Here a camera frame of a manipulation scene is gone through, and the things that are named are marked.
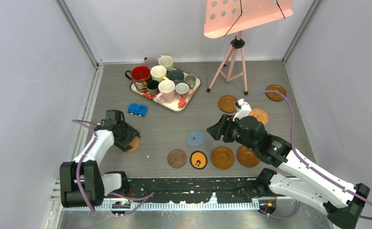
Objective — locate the orange black-rimmed coaster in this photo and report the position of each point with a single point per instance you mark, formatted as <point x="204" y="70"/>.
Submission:
<point x="198" y="160"/>

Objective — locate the mauve mug at back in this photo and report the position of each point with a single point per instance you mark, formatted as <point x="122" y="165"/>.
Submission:
<point x="150" y="62"/>

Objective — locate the white serving tray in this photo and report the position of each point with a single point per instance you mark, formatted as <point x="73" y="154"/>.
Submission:
<point x="176" y="106"/>

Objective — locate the plain orange round coaster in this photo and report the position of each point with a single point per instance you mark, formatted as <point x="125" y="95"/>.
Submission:
<point x="133" y="145"/>

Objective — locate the dark brown wooden coaster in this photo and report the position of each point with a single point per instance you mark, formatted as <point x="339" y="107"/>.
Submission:
<point x="176" y="158"/>

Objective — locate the woven orange rattan coaster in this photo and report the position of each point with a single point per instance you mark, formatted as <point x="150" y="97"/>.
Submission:
<point x="260" y="115"/>

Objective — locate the pale green mug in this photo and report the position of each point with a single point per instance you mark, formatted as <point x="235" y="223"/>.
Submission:
<point x="167" y="62"/>

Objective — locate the grey small mug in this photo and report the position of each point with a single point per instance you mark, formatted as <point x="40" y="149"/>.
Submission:
<point x="190" y="80"/>

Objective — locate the pink handled floral mug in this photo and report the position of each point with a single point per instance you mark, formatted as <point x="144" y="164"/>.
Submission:
<point x="183" y="91"/>

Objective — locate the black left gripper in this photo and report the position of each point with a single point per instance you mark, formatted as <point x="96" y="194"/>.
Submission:
<point x="131" y="133"/>

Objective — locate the red black mug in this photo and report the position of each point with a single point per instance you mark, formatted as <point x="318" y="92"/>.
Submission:
<point x="139" y="76"/>

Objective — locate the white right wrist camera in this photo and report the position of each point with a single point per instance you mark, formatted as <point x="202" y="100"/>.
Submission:
<point x="243" y="109"/>

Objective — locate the dark teal mug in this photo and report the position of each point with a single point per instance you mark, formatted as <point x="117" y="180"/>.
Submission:
<point x="177" y="76"/>

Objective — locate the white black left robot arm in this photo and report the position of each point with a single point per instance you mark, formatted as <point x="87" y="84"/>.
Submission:
<point x="81" y="182"/>

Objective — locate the black small mug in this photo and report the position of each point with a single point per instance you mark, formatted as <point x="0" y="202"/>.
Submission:
<point x="153" y="87"/>

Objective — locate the cream white mug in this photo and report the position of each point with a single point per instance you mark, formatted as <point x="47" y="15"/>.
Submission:
<point x="159" y="73"/>

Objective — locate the pink music stand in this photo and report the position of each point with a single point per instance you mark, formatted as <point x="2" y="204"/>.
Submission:
<point x="225" y="17"/>

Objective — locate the glossy brown grooved wooden coaster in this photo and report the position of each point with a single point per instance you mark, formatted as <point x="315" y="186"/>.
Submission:
<point x="247" y="157"/>

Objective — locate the blue toy car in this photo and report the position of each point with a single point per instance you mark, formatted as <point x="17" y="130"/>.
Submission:
<point x="137" y="109"/>

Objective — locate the blue smiley foam coaster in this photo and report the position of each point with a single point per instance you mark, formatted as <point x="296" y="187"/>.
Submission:
<point x="195" y="138"/>

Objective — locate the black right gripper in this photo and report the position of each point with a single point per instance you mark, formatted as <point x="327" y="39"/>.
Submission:
<point x="222" y="127"/>

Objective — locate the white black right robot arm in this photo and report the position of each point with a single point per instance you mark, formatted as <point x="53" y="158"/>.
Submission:
<point x="342" y="202"/>

